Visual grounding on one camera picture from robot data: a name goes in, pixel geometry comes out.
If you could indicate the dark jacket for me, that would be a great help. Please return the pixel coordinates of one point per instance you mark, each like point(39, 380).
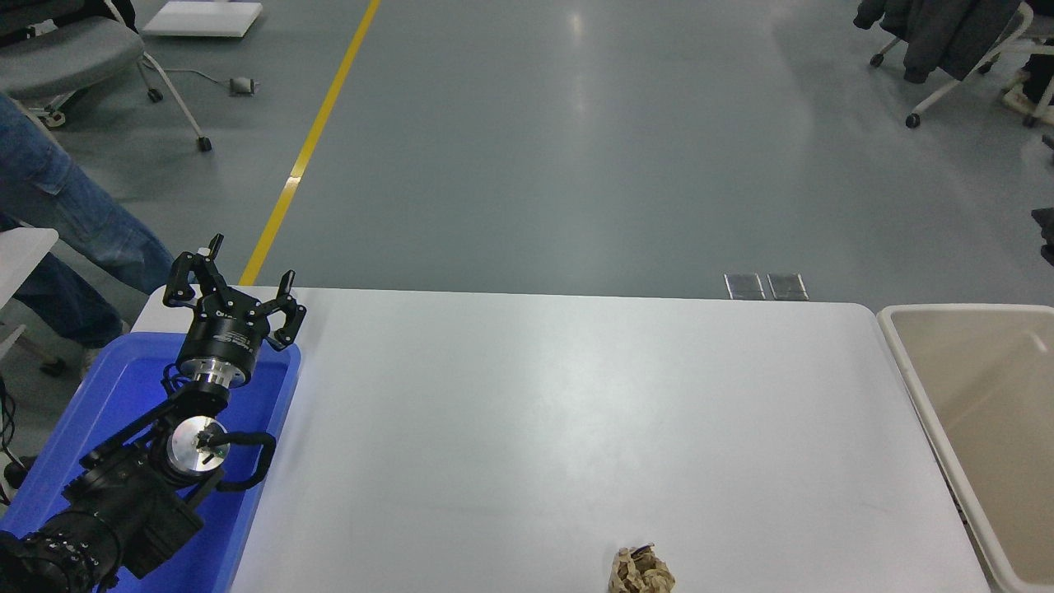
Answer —
point(947, 33)

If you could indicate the seated person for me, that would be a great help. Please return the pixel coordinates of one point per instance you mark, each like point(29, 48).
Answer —
point(1033, 91)

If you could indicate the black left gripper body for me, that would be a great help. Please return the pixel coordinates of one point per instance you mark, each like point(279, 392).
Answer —
point(224, 336)

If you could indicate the crumpled tan paper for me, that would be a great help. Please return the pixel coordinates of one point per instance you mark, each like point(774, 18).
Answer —
point(641, 572)

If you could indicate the white-framed rolling chair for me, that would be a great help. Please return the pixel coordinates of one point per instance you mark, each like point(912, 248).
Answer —
point(947, 95)

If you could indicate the blue plastic tray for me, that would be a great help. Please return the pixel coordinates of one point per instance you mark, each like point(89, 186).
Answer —
point(123, 387)

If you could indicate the white flat board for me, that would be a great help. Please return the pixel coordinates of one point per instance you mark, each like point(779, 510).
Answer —
point(202, 16)

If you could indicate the metal floor socket plate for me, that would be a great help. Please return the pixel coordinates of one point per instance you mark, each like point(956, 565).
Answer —
point(787, 286)
point(744, 286)

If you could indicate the small white side table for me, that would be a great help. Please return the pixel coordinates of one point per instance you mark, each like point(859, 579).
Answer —
point(20, 251)

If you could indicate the grey office chair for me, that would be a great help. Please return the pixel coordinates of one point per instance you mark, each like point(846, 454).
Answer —
point(66, 53)

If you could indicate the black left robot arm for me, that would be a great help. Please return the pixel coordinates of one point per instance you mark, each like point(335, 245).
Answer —
point(123, 502)

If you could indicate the large pale bin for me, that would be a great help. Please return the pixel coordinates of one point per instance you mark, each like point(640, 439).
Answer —
point(980, 387)

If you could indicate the small grey floor device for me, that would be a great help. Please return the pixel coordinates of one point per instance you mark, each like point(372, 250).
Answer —
point(244, 86)

